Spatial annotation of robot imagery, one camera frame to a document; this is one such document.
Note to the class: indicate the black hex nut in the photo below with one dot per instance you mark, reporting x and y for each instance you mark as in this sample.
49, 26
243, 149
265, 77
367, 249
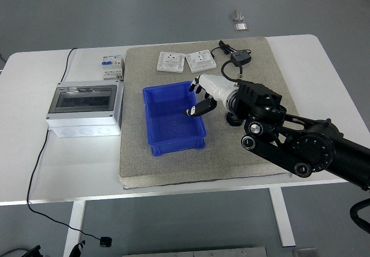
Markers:
232, 121

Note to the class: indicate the grey electrical distribution box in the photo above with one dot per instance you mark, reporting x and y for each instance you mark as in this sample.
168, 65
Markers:
84, 115

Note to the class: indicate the small grey metal plate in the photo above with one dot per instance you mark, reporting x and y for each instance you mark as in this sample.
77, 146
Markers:
305, 252

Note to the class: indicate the long grey metal plate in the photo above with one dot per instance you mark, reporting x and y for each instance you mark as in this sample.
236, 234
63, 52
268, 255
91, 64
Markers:
202, 252

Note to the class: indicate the white wall socket panel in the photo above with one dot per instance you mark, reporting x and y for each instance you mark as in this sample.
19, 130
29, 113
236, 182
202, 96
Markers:
201, 60
170, 62

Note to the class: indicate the metal floor socket open lid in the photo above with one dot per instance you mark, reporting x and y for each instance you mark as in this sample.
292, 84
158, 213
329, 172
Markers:
236, 15

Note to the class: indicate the white blue circuit breaker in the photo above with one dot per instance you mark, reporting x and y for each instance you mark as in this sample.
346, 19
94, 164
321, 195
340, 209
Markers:
111, 66

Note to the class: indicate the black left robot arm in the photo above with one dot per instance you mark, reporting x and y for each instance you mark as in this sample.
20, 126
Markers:
32, 252

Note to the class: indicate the blue plastic box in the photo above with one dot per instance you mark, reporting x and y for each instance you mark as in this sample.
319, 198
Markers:
170, 124

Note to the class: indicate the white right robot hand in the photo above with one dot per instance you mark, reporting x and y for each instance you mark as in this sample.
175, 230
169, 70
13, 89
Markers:
216, 88

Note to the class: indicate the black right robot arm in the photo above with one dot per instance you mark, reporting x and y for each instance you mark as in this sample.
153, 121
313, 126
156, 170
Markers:
318, 150

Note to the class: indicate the white table leg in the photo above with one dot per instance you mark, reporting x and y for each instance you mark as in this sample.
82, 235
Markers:
281, 216
74, 225

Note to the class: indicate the grey-brown table mat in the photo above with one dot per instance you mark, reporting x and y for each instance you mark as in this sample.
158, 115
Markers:
173, 170

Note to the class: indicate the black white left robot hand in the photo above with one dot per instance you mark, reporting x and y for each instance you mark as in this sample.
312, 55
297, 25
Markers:
77, 249

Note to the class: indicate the flat metal floor socket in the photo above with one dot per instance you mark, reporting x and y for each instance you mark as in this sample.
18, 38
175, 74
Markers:
240, 27

